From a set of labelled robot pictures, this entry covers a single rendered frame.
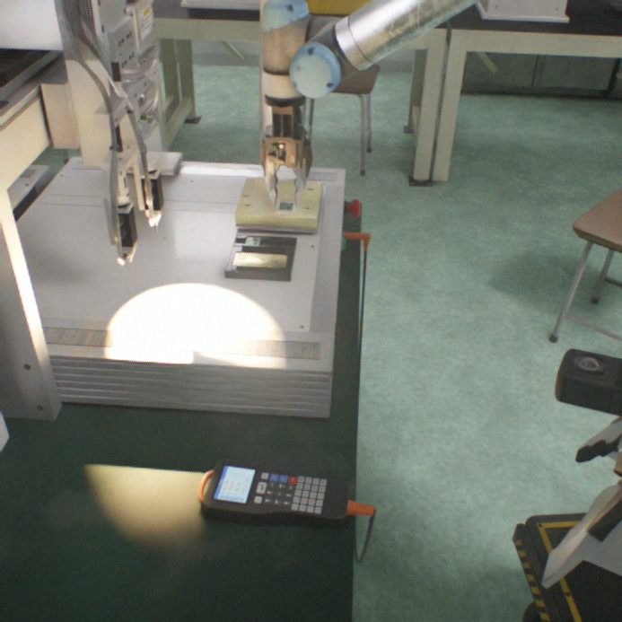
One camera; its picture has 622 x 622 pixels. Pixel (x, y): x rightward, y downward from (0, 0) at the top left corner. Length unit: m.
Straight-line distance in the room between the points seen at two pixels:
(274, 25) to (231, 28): 2.22
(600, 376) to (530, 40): 2.97
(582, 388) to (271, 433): 0.62
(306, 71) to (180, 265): 0.43
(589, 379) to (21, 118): 0.77
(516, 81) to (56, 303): 4.14
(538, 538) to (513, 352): 1.09
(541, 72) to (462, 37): 1.67
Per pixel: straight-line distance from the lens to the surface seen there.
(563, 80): 5.08
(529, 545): 1.57
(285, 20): 1.21
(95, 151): 1.10
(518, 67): 4.99
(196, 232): 1.39
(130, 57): 1.09
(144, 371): 1.10
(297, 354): 1.07
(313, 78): 1.06
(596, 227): 2.42
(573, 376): 0.57
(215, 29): 3.45
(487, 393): 2.36
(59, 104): 1.08
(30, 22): 1.07
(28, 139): 1.05
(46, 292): 1.27
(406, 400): 2.28
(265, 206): 1.39
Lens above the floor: 1.53
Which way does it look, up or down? 36 degrees down
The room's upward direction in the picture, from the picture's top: 2 degrees clockwise
